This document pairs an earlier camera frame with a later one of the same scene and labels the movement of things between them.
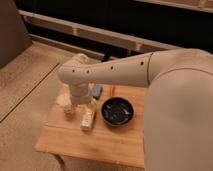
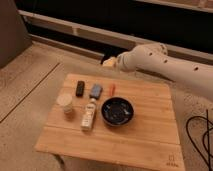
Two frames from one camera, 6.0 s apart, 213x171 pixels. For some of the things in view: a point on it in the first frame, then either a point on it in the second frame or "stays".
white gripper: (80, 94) to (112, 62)
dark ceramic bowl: (117, 111) stays
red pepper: (112, 90) stays
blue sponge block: (97, 91) stays
